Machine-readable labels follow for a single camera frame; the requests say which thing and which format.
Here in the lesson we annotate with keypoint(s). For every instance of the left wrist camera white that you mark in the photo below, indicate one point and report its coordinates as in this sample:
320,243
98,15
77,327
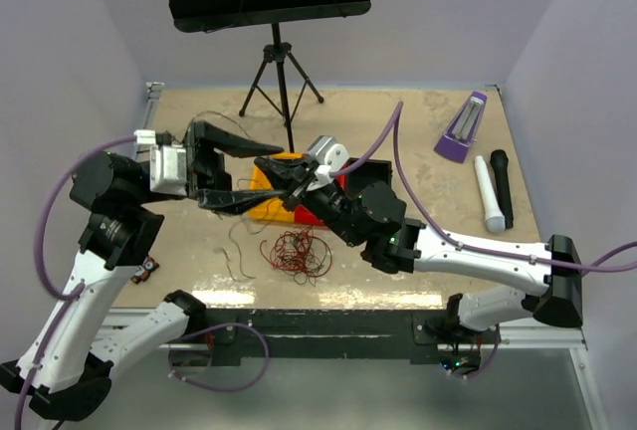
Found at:
167,162

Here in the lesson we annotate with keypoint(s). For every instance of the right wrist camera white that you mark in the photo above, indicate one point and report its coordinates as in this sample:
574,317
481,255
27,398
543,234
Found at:
330,156

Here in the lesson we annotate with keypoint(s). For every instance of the yellow plastic bin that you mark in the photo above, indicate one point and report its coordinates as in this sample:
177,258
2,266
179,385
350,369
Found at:
271,210

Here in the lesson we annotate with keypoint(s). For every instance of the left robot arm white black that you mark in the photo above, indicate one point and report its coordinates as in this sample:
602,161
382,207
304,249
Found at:
67,372

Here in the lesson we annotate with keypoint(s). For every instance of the purple metronome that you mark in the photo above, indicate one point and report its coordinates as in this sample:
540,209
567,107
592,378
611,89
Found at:
457,139

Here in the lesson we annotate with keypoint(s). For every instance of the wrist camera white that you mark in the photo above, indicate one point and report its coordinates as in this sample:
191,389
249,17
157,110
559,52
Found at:
167,162
330,156

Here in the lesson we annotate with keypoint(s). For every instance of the red plastic bin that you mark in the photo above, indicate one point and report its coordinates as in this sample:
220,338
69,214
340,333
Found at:
311,216

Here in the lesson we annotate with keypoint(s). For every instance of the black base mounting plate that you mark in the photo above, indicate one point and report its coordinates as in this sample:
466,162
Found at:
412,335

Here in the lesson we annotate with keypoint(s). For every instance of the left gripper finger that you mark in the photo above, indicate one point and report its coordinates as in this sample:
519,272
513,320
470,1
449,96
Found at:
232,144
235,202

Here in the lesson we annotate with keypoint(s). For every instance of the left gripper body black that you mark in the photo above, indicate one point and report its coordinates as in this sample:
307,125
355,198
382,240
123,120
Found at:
203,164

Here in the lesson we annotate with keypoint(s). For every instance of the black microphone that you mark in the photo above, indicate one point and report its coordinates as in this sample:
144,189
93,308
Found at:
500,164

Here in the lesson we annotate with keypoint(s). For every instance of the black plastic bin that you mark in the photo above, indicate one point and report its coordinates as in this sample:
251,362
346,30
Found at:
371,171

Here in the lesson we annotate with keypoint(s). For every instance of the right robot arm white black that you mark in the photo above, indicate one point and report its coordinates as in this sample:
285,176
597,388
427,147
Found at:
532,280

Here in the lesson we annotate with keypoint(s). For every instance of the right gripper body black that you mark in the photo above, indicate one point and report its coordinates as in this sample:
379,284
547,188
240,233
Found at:
328,204

